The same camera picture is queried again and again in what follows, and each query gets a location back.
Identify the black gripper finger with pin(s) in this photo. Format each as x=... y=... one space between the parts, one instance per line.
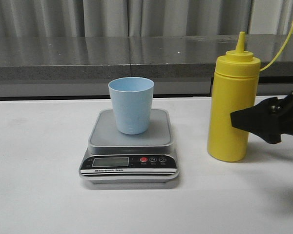
x=261 y=120

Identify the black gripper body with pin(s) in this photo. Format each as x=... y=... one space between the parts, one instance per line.
x=285 y=114

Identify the grey curtain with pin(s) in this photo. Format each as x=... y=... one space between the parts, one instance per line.
x=143 y=18

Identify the light blue plastic cup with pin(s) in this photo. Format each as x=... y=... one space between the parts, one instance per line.
x=131 y=99

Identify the silver electronic kitchen scale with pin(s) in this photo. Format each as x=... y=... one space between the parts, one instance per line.
x=114 y=160

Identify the grey stone counter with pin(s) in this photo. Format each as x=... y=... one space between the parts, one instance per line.
x=82 y=67

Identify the yellow squeeze bottle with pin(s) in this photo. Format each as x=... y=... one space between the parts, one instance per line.
x=235 y=84

